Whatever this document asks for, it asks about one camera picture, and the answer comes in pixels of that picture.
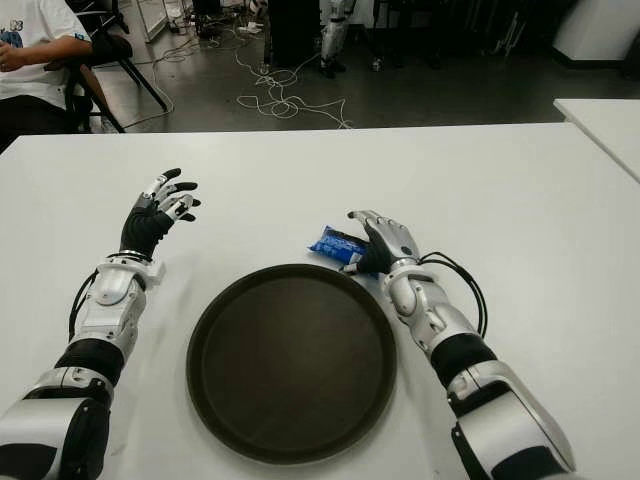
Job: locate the white framed board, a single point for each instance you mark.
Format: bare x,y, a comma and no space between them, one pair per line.
152,20

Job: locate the round dark brown tray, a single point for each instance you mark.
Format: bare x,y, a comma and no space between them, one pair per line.
292,362

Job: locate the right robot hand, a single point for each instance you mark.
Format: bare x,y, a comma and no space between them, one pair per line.
395,242

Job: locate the black folding chair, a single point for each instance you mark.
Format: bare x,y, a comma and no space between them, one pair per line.
112,47

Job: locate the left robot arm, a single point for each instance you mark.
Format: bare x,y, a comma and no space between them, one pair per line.
100,350

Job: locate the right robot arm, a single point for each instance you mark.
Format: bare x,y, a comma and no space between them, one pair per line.
465,355

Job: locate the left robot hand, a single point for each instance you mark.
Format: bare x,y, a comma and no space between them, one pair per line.
142,227

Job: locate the blue Oreo packet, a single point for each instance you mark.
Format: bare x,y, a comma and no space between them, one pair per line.
332,245

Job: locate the silver humanoid robot legs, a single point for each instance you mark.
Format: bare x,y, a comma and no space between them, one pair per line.
332,35

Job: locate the black cabinet on casters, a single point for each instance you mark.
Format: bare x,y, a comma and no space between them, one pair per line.
295,30

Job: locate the neighbouring white table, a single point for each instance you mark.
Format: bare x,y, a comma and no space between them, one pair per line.
605,125

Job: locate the white curved cabinet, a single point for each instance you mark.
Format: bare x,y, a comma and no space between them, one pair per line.
600,30

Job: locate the seated person white t-shirt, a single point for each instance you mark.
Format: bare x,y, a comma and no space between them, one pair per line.
30,40

